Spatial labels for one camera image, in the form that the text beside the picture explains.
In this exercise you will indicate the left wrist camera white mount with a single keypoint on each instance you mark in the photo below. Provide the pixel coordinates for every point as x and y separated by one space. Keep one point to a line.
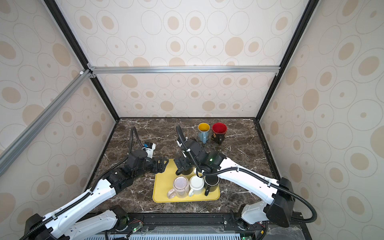
149 148

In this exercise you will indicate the aluminium rail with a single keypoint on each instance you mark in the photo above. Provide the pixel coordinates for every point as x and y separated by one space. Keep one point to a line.
29 134
185 69

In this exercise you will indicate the black mug front row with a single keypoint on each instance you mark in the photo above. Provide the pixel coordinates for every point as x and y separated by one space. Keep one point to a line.
211 184

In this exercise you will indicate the aluminium rail back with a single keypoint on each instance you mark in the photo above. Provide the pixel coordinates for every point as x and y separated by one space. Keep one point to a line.
185 69

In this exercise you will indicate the black base frame rail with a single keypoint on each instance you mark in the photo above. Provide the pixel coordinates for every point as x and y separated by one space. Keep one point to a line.
199 226

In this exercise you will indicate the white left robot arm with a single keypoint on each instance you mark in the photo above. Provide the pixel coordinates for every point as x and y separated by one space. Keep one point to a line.
138 162

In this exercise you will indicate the pink iridescent mug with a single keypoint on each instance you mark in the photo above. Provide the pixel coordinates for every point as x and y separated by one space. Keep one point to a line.
180 188

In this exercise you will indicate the black left corner post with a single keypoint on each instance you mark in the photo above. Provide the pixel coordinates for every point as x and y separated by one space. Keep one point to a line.
59 18

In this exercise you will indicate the black mug white base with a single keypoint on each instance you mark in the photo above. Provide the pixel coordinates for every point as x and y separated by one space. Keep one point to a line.
184 172

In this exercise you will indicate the aluminium rail left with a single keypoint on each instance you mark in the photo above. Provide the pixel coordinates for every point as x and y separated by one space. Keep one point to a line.
29 134

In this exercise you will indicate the white mug front row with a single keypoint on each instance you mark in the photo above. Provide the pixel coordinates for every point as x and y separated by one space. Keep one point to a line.
196 186

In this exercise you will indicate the black corner frame post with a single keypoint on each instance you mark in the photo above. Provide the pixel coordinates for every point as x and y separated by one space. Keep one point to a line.
303 22

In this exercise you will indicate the blue mug yellow inside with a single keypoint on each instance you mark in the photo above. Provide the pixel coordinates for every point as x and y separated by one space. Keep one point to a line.
204 132

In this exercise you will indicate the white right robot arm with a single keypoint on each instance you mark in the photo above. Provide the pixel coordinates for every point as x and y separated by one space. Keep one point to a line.
277 196

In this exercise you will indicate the yellow plastic tray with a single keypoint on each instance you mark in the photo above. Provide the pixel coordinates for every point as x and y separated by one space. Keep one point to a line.
164 182

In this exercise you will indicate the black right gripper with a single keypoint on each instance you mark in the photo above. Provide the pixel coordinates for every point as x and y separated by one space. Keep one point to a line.
180 159

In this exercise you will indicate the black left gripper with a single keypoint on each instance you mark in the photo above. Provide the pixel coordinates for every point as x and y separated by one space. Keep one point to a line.
157 169

